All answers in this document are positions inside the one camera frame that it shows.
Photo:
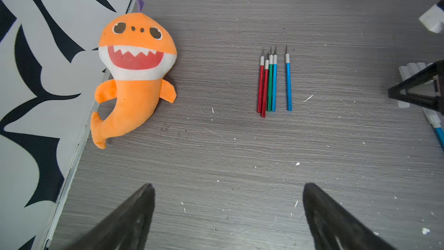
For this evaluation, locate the green knife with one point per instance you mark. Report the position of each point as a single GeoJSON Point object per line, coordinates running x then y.
{"type": "Point", "coordinates": [270, 70]}

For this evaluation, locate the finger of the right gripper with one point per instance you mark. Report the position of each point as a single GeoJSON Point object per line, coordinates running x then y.
{"type": "Point", "coordinates": [425, 89]}

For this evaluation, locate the blue knife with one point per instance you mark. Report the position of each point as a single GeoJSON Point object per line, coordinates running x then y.
{"type": "Point", "coordinates": [435, 122]}
{"type": "Point", "coordinates": [274, 72]}
{"type": "Point", "coordinates": [288, 81]}

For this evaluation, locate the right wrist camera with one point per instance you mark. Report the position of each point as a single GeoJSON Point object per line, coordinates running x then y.
{"type": "Point", "coordinates": [433, 19]}

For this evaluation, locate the orange shark plush toy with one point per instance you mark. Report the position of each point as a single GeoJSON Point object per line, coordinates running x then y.
{"type": "Point", "coordinates": [138, 52]}

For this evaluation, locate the red knife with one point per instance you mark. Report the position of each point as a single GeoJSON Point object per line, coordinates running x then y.
{"type": "Point", "coordinates": [265, 89]}
{"type": "Point", "coordinates": [261, 82]}

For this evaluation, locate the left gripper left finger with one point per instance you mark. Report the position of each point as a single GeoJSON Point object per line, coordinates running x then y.
{"type": "Point", "coordinates": [126, 228]}

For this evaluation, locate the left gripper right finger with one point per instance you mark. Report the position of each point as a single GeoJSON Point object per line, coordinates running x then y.
{"type": "Point", "coordinates": [334, 228]}

